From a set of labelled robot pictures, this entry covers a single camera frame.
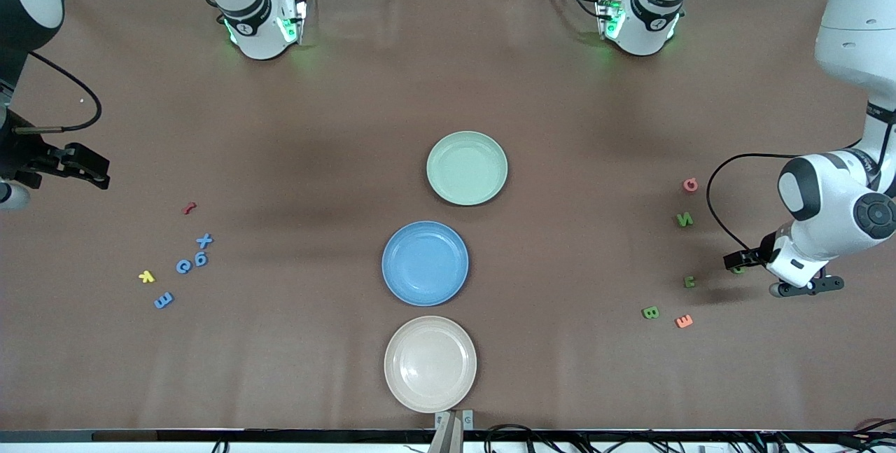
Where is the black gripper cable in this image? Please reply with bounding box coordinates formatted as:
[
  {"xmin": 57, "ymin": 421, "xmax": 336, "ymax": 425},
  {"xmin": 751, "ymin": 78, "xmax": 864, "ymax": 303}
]
[
  {"xmin": 13, "ymin": 53, "xmax": 103, "ymax": 134},
  {"xmin": 706, "ymin": 153, "xmax": 802, "ymax": 258}
]

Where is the blue plate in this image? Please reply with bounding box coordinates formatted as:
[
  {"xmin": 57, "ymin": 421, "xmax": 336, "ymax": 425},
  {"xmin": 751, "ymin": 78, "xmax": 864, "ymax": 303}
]
[{"xmin": 381, "ymin": 221, "xmax": 470, "ymax": 307}]

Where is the large table cover sheet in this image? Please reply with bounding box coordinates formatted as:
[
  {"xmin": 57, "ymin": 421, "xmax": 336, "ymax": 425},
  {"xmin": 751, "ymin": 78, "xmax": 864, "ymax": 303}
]
[{"xmin": 0, "ymin": 0, "xmax": 896, "ymax": 433}]

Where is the black cable with connector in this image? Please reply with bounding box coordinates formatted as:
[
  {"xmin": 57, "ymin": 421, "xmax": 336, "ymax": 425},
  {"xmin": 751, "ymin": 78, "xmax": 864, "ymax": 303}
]
[{"xmin": 833, "ymin": 418, "xmax": 896, "ymax": 451}]

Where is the small metal bracket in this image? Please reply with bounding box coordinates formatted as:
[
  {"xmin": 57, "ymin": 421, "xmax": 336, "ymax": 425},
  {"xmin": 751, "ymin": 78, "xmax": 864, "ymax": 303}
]
[{"xmin": 434, "ymin": 410, "xmax": 475, "ymax": 431}]

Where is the black looped cable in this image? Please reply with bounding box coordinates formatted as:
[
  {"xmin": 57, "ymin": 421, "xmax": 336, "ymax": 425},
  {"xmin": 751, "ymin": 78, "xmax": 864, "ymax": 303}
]
[{"xmin": 483, "ymin": 424, "xmax": 561, "ymax": 453}]

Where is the beige plate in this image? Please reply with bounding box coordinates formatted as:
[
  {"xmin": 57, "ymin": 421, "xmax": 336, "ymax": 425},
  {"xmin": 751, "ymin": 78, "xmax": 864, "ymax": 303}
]
[{"xmin": 384, "ymin": 315, "xmax": 478, "ymax": 414}]

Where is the green plate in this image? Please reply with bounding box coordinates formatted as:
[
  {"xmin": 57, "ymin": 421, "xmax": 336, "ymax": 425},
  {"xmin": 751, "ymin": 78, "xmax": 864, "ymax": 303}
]
[{"xmin": 426, "ymin": 131, "xmax": 509, "ymax": 207}]

